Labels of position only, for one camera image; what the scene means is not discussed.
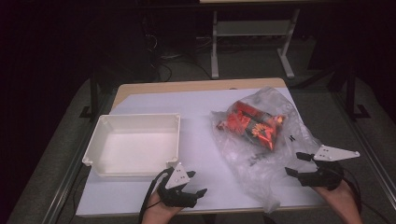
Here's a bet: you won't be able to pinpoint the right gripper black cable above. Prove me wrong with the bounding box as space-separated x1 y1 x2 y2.
339 167 364 217

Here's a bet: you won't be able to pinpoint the white metal desk frame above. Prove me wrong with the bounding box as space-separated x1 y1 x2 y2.
209 8 302 80

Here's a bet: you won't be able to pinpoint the person's right hand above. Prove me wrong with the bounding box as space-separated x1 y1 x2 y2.
312 180 362 217

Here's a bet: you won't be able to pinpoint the person's left hand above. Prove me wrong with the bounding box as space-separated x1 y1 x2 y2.
141 190 184 224

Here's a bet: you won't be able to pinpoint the red chip bag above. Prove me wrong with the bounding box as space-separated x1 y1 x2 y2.
216 101 286 152

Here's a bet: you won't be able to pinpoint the white plastic bin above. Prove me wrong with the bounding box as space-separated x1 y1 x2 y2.
81 112 182 178

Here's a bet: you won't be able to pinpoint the black floor cables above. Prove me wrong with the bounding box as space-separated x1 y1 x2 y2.
146 32 213 82

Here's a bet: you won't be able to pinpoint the thin black cable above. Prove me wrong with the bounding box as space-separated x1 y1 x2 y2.
72 169 92 216

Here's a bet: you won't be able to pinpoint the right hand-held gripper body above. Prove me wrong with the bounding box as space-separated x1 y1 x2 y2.
297 144 361 191

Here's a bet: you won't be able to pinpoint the black metal stand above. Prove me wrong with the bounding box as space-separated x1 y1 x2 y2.
345 66 372 120
78 69 101 120

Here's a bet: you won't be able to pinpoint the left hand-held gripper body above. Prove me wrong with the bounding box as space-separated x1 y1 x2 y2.
157 161 199 209

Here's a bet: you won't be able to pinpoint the clear plastic bag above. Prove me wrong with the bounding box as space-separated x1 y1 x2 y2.
209 86 323 214

